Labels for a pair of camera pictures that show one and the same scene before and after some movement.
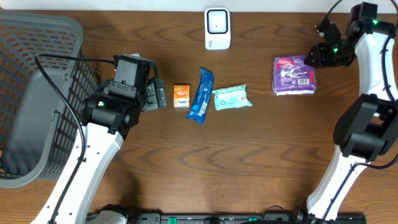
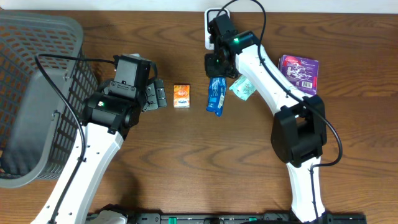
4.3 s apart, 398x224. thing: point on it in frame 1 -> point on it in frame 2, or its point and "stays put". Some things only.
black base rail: x=244 y=218 stays put
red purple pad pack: x=291 y=76 stays put
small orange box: x=181 y=96 stays put
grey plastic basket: x=46 y=82 stays put
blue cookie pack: x=199 y=107 -> x=217 y=87
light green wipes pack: x=233 y=97 -> x=243 y=88
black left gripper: x=153 y=94 stays put
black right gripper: x=321 y=60 -> x=211 y=71
